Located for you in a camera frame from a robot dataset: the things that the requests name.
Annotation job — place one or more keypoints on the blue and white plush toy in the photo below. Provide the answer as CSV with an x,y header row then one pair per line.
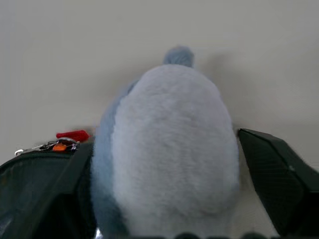
x,y
174,149

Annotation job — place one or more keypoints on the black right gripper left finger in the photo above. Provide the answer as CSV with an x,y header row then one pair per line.
x,y
72,199

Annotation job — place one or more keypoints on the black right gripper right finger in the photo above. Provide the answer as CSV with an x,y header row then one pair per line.
x,y
276,179

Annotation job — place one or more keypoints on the black zippered paddle case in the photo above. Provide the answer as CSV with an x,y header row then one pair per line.
x,y
22,186

